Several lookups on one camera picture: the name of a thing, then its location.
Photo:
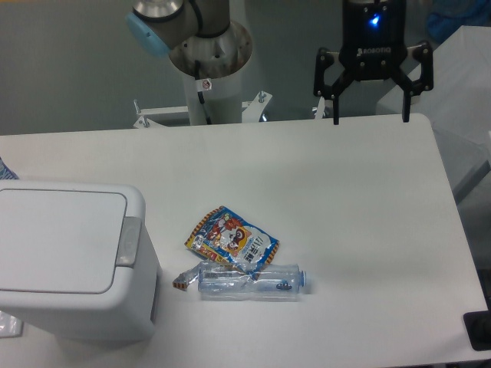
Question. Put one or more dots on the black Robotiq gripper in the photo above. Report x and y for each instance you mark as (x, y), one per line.
(373, 44)

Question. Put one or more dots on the white trash can body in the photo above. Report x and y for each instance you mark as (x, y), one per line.
(124, 312)

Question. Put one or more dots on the clear plastic bag under bin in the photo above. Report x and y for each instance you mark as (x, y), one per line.
(10, 327)

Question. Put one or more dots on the clear crushed plastic bottle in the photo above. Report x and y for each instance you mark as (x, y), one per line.
(222, 282)

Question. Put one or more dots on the white trash can lid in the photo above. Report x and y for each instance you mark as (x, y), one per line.
(65, 242)

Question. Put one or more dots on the blue patterned item left edge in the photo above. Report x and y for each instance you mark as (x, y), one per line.
(5, 172)

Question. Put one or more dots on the black device at table edge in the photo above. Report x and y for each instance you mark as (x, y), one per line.
(478, 329)

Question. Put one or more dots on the colourful snack wrapper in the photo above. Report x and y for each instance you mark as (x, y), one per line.
(226, 238)

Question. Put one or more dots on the blue object top right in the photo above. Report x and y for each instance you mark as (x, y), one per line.
(446, 17)

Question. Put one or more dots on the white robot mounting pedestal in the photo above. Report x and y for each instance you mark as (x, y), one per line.
(208, 102)

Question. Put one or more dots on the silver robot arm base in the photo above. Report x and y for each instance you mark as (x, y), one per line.
(199, 37)

